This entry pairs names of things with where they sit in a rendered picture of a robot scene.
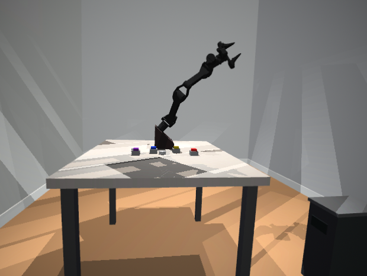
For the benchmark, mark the red button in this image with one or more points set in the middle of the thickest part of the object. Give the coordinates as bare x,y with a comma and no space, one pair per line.
193,152

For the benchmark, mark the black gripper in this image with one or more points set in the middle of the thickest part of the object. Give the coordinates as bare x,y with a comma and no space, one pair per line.
231,63

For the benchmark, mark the purple button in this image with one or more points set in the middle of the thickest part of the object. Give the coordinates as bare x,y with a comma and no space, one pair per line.
135,151

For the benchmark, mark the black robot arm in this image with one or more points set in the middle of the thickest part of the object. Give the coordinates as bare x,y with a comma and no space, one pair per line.
178,96

